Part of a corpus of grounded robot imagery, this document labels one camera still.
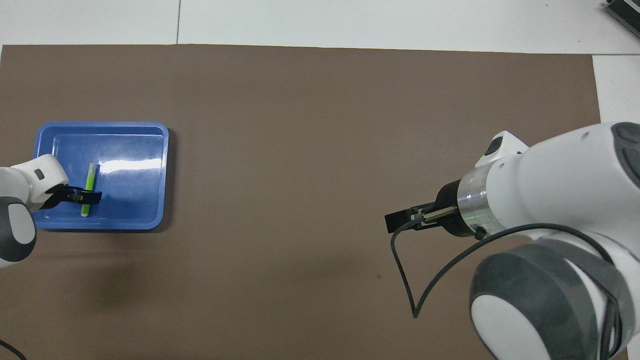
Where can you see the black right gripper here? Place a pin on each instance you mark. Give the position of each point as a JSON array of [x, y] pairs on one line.
[[450, 210]]

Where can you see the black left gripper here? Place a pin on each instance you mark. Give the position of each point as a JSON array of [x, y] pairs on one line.
[[57, 196]]

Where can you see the green pen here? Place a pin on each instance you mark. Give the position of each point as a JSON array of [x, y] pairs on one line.
[[90, 177]]

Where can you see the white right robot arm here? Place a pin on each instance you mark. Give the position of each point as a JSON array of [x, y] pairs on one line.
[[560, 200]]

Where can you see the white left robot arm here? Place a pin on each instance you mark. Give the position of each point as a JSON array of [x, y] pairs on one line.
[[20, 200]]

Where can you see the blue plastic tray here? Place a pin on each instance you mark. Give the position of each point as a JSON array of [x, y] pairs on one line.
[[135, 190]]

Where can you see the brown table mat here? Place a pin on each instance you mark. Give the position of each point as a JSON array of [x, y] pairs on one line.
[[320, 150]]

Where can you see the dark striped device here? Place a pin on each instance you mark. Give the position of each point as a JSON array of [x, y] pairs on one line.
[[627, 12]]

